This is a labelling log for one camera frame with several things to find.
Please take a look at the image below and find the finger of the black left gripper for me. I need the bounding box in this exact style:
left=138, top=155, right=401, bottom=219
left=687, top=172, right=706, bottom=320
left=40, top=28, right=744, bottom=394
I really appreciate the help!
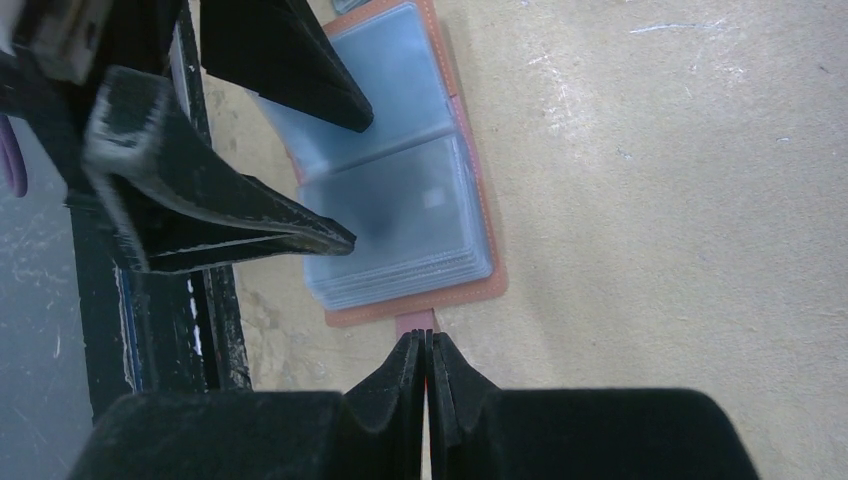
left=200, top=0, right=374, bottom=132
left=82, top=66, right=356, bottom=274

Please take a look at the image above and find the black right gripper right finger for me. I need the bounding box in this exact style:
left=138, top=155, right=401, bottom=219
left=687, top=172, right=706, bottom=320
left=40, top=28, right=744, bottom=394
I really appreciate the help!
left=425, top=331, right=758, bottom=479

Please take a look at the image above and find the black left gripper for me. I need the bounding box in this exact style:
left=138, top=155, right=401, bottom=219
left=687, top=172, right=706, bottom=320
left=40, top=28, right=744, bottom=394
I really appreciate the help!
left=1, top=1, right=186, bottom=202

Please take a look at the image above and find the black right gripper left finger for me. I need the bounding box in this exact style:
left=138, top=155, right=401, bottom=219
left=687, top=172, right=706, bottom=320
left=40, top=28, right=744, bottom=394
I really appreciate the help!
left=70, top=330, right=425, bottom=479

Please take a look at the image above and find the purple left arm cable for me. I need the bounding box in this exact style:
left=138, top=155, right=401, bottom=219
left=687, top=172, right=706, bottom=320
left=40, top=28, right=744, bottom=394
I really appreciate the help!
left=0, top=112, right=29, bottom=199

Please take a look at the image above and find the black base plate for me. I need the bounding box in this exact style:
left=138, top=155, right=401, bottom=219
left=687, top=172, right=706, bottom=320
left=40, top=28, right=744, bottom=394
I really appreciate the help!
left=69, top=0, right=253, bottom=419

